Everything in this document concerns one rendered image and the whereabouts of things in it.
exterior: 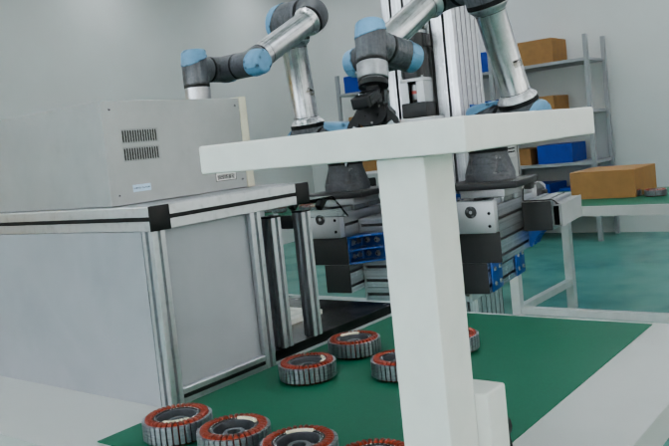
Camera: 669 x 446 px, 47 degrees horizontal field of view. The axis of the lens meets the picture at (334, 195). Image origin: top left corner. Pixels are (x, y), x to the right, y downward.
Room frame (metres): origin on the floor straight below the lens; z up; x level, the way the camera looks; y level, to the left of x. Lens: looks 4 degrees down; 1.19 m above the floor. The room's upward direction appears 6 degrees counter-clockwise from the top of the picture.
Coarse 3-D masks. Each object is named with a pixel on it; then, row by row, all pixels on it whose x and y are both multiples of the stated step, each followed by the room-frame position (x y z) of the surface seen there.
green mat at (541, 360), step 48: (384, 336) 1.72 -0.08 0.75; (480, 336) 1.64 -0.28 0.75; (528, 336) 1.60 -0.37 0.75; (576, 336) 1.56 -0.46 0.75; (624, 336) 1.53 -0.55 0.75; (240, 384) 1.47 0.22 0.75; (288, 384) 1.44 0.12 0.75; (336, 384) 1.41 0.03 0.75; (384, 384) 1.38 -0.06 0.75; (528, 384) 1.30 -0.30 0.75; (576, 384) 1.28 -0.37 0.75; (336, 432) 1.17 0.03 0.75; (384, 432) 1.15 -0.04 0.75
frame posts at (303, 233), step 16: (272, 224) 1.63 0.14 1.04; (304, 224) 1.71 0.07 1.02; (272, 240) 1.63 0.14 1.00; (304, 240) 1.71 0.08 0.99; (272, 256) 1.64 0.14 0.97; (304, 256) 1.71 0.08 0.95; (272, 272) 1.65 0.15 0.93; (304, 272) 1.73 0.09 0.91; (272, 288) 1.64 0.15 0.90; (304, 288) 1.72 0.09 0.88; (272, 304) 1.65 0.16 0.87; (288, 304) 1.65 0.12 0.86; (304, 304) 1.72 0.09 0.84; (272, 320) 1.65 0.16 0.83; (288, 320) 1.65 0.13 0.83; (304, 320) 1.73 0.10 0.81; (320, 320) 1.73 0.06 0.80; (288, 336) 1.65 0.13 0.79
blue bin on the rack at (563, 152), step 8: (552, 144) 7.76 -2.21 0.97; (560, 144) 7.70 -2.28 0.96; (568, 144) 7.66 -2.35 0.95; (576, 144) 7.76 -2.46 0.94; (584, 144) 7.95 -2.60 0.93; (544, 152) 7.81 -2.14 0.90; (552, 152) 7.76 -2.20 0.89; (560, 152) 7.71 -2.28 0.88; (568, 152) 7.66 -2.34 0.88; (576, 152) 7.74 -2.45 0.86; (584, 152) 7.93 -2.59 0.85; (544, 160) 7.81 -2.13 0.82; (552, 160) 7.76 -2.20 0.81; (560, 160) 7.71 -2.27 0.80; (568, 160) 7.66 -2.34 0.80; (576, 160) 7.73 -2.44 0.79
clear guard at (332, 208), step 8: (312, 200) 1.86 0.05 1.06; (320, 200) 1.96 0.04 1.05; (328, 200) 1.94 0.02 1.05; (280, 208) 2.07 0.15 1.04; (288, 208) 2.05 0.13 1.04; (296, 208) 2.04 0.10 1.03; (304, 208) 2.02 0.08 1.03; (312, 208) 2.00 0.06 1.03; (320, 208) 1.99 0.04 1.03; (328, 208) 1.97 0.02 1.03; (336, 208) 1.96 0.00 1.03; (312, 216) 2.04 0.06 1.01; (320, 216) 2.02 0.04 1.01; (328, 216) 2.01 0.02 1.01; (336, 216) 1.99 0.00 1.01; (344, 216) 1.97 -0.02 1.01
